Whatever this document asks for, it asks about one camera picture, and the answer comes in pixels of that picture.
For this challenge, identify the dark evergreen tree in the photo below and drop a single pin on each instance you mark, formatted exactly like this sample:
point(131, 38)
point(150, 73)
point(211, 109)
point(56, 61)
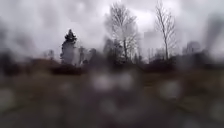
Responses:
point(112, 52)

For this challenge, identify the large bare tree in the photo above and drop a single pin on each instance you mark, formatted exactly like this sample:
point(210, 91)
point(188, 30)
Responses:
point(124, 36)

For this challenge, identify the dark conifer tree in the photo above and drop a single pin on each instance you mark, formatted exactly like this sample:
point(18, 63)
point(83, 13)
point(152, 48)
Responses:
point(69, 48)

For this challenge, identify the row of dark bushes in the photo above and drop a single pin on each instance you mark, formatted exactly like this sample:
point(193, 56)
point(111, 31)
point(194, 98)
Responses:
point(65, 69)

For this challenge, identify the dark grey path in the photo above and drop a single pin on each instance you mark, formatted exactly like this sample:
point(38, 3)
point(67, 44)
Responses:
point(83, 116)

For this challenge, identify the slender bare tree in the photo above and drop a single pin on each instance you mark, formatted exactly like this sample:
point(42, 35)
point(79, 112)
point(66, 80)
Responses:
point(165, 33)

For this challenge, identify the brown grass ground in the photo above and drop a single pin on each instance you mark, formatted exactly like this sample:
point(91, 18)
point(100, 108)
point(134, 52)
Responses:
point(43, 81)

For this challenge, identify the small rounded bare tree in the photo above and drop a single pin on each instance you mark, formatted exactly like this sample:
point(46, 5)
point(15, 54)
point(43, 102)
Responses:
point(192, 48)

